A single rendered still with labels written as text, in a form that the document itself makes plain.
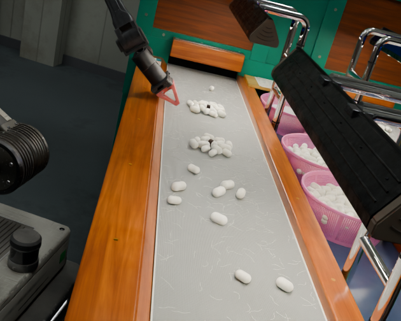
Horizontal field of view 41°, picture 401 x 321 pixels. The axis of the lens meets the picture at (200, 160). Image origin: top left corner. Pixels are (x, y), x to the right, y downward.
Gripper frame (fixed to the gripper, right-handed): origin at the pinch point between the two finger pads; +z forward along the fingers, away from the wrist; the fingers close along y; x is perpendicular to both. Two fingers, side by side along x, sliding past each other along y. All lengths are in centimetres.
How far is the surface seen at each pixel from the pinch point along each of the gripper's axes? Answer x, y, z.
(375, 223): -31, -118, -9
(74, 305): 10, -103, -11
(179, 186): 0, -58, 1
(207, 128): -5.0, -11.7, 9.3
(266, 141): -17.9, -18.3, 20.4
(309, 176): -23, -37, 27
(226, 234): -5, -72, 10
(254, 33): -32.0, -21.7, -9.0
